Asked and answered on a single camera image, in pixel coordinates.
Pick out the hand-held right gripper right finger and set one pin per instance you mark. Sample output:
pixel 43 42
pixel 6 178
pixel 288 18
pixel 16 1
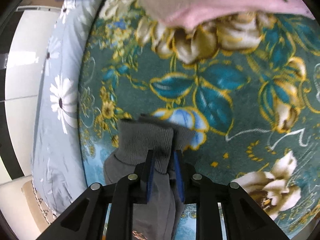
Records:
pixel 179 175

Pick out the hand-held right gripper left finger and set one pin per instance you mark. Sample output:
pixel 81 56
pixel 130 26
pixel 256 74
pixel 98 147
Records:
pixel 150 180

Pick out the dark grey pants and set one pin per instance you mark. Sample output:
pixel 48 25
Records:
pixel 147 140

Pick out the light blue daisy duvet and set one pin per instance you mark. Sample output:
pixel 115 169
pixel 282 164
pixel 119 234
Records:
pixel 55 142

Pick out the beige quilted headboard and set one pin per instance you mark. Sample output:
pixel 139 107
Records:
pixel 32 205

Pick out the white wardrobe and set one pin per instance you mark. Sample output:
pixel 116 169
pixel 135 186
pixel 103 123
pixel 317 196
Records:
pixel 25 67

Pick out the pink folded garment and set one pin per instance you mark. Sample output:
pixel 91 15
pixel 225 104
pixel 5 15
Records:
pixel 200 2

